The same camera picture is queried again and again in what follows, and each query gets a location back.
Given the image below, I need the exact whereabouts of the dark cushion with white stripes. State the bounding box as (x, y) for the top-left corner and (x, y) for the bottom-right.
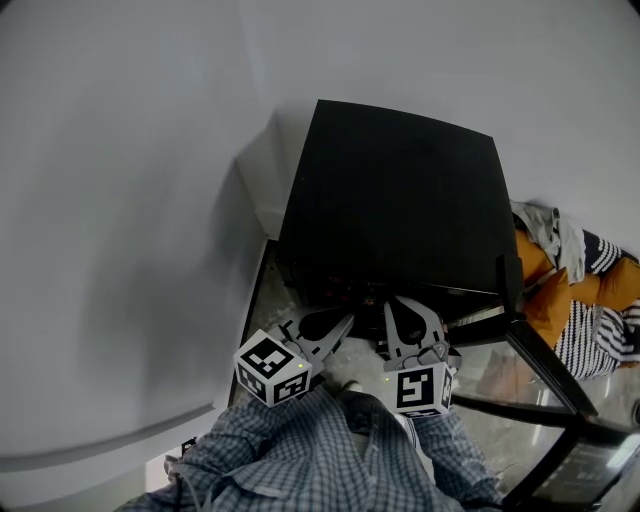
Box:
(582, 228), (627, 274)

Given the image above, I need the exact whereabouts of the black fridge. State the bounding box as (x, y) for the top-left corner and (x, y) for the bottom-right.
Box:
(276, 98), (525, 351)

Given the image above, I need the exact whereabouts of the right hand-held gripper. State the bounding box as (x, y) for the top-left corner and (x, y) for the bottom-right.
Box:
(380, 295), (463, 419)

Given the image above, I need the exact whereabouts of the person's left forearm checked sleeve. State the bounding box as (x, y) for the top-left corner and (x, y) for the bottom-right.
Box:
(117, 385), (431, 512)

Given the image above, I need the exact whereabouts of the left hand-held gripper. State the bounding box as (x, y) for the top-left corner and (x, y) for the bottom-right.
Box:
(233, 305), (357, 409)

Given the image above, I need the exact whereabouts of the white cushion with black stripes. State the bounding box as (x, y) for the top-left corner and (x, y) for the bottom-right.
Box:
(553, 298), (632, 379)

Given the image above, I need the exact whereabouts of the person's right forearm checked sleeve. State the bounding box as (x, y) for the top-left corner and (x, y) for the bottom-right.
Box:
(394, 408), (504, 512)

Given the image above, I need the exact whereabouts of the grey garment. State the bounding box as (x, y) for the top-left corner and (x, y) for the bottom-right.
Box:
(509, 199), (587, 284)

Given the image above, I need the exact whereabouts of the orange cushion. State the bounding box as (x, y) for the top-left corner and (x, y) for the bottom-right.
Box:
(569, 257), (640, 314)
(522, 266), (574, 350)
(513, 227), (557, 287)

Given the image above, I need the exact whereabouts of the person's dark trouser leg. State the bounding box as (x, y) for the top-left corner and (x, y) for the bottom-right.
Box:
(335, 389), (401, 437)

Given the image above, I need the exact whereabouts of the black-framed glass table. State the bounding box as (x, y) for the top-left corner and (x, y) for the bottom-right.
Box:
(447, 319), (640, 512)

